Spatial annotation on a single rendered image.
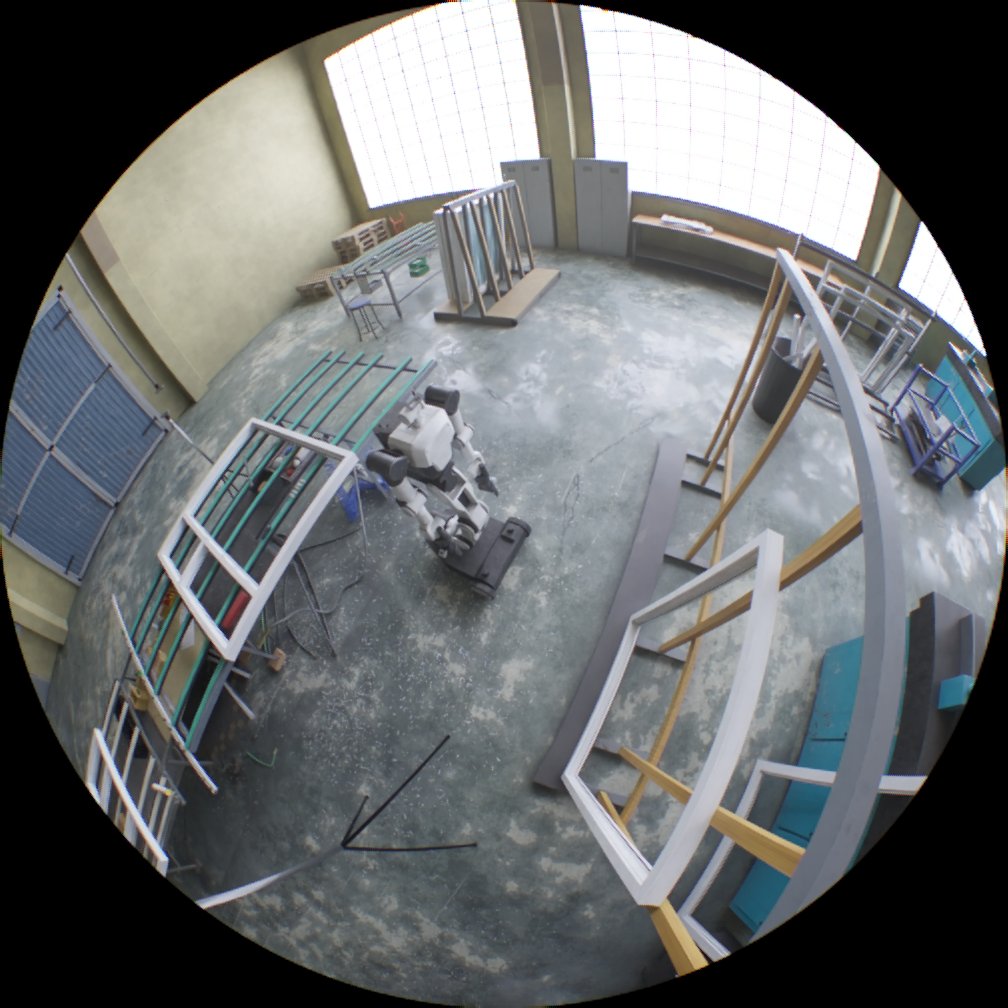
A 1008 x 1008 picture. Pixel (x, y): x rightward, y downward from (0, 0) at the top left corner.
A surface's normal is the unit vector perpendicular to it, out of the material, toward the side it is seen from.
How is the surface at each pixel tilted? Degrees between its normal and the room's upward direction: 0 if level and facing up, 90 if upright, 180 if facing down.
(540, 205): 90
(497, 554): 0
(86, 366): 90
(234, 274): 90
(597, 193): 90
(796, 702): 0
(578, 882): 0
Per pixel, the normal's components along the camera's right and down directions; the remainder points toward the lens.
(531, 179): -0.43, 0.80
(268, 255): 0.89, 0.31
